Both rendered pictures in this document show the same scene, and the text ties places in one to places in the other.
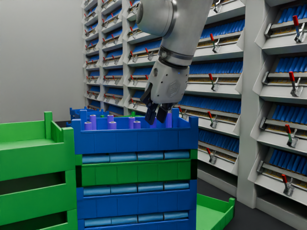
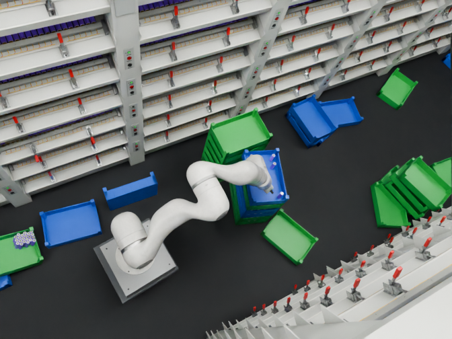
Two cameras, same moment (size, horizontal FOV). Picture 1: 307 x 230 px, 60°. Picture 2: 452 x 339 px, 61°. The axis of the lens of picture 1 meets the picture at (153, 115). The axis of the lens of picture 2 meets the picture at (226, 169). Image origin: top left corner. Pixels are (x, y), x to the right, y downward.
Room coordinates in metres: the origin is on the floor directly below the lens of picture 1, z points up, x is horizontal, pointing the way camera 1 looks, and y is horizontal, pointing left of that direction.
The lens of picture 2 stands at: (0.19, -0.76, 2.33)
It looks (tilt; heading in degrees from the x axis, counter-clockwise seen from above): 65 degrees down; 70
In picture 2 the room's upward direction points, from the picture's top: 24 degrees clockwise
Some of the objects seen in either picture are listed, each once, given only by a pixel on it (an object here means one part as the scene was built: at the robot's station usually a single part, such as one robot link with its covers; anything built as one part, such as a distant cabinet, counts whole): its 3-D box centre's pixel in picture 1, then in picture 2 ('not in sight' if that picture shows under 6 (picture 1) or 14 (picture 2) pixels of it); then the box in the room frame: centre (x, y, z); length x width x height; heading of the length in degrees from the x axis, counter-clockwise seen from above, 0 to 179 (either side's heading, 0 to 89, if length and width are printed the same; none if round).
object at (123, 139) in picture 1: (133, 127); (264, 176); (0.71, 0.05, 0.44); 0.30 x 0.20 x 0.08; 100
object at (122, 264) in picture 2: not in sight; (135, 251); (0.08, -0.41, 0.48); 0.19 x 0.19 x 0.18
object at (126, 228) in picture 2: not in sight; (130, 237); (0.06, -0.39, 0.69); 0.19 x 0.12 x 0.24; 122
